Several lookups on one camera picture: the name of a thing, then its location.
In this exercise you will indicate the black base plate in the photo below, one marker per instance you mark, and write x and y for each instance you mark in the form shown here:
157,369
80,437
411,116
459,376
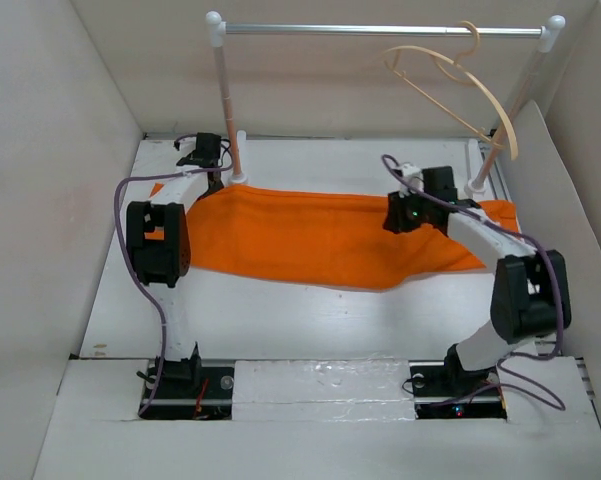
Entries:
211,400
439,396

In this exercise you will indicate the white clothes rack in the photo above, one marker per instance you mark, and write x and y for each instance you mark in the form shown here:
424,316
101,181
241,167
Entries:
545,35

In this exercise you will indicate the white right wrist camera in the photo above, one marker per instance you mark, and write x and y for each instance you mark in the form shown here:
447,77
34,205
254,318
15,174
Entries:
412,180

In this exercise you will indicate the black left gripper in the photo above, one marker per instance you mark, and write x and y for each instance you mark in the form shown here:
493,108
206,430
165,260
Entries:
213,189

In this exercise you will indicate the orange trousers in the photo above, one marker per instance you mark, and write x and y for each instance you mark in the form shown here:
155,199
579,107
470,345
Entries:
335,240

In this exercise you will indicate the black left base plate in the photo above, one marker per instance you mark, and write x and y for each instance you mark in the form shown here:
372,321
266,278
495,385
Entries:
211,400

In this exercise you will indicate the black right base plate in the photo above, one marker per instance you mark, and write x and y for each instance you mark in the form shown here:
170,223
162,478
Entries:
439,396

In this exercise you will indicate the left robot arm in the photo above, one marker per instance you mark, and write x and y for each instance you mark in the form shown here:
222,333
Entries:
157,244

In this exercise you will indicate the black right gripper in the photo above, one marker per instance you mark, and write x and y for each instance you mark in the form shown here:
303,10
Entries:
397,220

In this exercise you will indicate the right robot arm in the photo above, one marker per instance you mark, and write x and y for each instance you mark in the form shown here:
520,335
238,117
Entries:
530,296

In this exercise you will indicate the aluminium rail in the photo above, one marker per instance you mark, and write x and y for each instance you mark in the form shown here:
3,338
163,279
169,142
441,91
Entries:
498,181

